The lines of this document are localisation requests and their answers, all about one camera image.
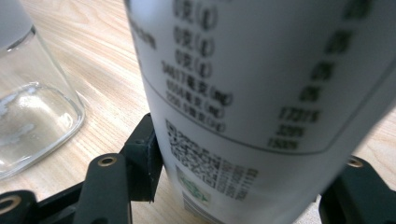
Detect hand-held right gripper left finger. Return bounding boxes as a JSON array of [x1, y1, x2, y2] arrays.
[[73, 113, 164, 224]]

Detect white labelled bottle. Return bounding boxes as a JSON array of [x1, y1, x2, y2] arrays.
[[124, 0, 396, 224]]

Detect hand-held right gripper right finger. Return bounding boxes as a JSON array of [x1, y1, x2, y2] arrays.
[[318, 155, 396, 224]]

